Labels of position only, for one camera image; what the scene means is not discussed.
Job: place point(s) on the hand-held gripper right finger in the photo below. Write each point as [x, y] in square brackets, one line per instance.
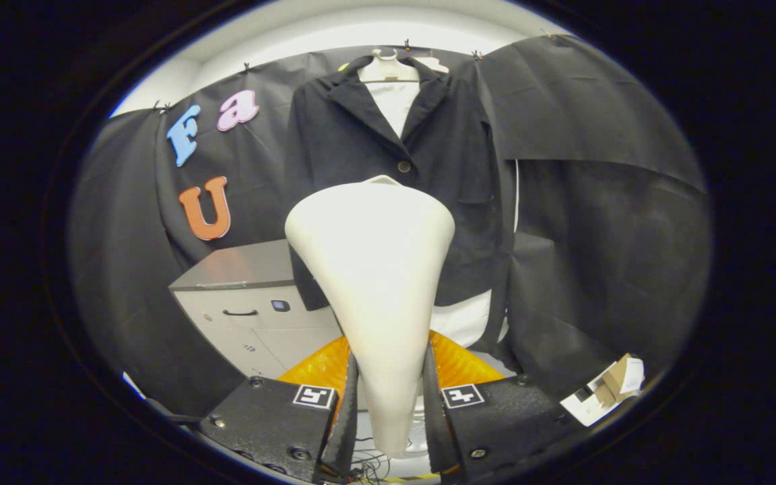
[432, 424]

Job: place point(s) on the black jacket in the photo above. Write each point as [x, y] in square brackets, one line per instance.
[455, 148]

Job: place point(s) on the white plastic hanger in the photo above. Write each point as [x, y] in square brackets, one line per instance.
[388, 67]

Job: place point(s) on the black backdrop cloth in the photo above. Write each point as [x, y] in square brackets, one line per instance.
[597, 236]

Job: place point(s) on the grey cabinet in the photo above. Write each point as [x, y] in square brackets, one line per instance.
[240, 269]

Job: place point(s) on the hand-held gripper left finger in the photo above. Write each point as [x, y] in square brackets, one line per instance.
[347, 424]

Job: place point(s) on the white garment steamer head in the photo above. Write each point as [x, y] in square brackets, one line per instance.
[374, 269]

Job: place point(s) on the white dress form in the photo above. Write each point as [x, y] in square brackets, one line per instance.
[465, 323]

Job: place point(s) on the dress form stand base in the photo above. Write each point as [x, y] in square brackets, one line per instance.
[418, 438]

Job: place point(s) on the white and brown cardboard box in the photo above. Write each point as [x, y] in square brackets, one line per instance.
[607, 391]

